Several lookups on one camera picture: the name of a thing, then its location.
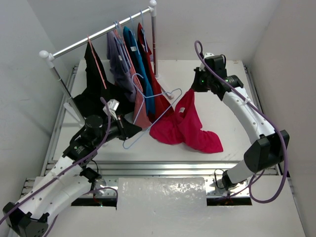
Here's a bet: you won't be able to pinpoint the light blue wire hanger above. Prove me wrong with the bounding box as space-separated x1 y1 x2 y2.
122 73 182 150

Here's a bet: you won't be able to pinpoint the magenta t-shirt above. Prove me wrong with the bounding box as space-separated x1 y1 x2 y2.
150 89 224 154

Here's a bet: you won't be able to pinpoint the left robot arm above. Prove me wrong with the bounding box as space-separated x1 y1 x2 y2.
2 115 142 237

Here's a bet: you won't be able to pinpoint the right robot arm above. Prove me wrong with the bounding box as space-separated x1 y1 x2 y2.
192 53 289 191

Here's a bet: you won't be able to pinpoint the salmon pink t-shirt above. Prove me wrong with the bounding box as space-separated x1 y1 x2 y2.
114 30 151 129

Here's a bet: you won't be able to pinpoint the black t-shirt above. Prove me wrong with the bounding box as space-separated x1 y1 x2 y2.
74 44 135 118

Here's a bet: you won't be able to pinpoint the dark red t-shirt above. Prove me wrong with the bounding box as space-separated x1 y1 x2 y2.
137 23 170 122

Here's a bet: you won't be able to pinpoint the purple t-shirt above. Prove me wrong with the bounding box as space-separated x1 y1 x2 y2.
107 31 136 103

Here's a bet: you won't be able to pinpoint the teal t-shirt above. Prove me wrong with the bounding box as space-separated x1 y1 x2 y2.
123 27 155 117

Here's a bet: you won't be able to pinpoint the blue hanger in red shirt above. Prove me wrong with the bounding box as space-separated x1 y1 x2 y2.
140 10 148 52

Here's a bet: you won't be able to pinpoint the blue hanger in teal shirt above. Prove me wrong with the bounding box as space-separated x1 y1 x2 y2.
129 15 140 55

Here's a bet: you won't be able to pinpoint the blue hanger in purple shirt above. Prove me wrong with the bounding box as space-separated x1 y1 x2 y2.
114 21 131 72

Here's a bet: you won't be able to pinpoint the silver clothes rack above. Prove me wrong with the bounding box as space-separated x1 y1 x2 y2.
39 0 174 124

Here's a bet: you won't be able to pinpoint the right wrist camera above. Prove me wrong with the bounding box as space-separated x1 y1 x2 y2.
199 53 215 71

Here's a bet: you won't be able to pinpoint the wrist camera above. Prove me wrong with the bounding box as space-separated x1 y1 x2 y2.
103 99 119 120
199 53 215 71

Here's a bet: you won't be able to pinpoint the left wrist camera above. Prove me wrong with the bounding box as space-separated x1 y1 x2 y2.
103 99 119 120

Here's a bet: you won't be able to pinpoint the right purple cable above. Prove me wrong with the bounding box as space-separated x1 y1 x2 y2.
194 40 289 204

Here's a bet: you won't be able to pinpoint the purple cable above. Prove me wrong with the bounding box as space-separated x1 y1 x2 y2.
0 97 119 237
194 40 289 204

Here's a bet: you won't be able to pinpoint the pink wire hanger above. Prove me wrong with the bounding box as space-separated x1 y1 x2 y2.
87 35 107 90

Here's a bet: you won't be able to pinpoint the aluminium rail frame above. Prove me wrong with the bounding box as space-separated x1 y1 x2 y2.
7 59 297 237

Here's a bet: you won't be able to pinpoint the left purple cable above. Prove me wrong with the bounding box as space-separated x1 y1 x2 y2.
0 97 119 237

